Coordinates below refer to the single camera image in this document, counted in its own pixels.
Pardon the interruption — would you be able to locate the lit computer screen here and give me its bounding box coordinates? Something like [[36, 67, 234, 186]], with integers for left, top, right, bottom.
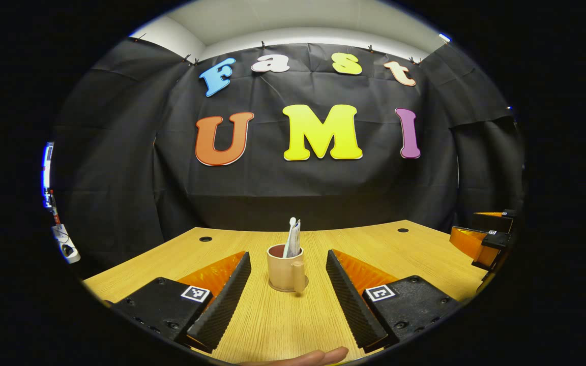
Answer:
[[42, 142, 54, 209]]

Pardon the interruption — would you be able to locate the black backdrop cloth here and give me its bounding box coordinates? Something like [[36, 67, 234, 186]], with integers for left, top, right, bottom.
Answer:
[[51, 37, 525, 275]]

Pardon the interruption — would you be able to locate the white toothpaste tube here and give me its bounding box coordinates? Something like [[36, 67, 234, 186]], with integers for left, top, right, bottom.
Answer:
[[289, 220, 302, 256]]

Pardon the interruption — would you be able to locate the round brown coaster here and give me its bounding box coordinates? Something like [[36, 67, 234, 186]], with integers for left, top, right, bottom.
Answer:
[[269, 279, 310, 294]]

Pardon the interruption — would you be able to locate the wooden desktop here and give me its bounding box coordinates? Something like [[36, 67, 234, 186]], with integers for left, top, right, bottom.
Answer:
[[83, 220, 489, 365]]

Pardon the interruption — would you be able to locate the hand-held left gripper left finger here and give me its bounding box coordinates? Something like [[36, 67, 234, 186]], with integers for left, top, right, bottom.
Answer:
[[112, 251, 252, 354]]

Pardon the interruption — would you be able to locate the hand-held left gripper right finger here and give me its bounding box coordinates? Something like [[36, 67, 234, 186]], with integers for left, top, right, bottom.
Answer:
[[326, 249, 462, 354]]

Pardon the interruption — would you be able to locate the beige cup with handle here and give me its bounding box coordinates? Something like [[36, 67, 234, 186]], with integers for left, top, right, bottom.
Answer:
[[266, 243, 307, 294]]

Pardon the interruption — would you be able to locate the white toothbrush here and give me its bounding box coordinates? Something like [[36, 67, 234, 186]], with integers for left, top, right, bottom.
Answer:
[[283, 217, 298, 257]]

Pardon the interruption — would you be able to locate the white power strip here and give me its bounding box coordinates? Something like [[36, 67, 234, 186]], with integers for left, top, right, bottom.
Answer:
[[51, 224, 81, 264]]

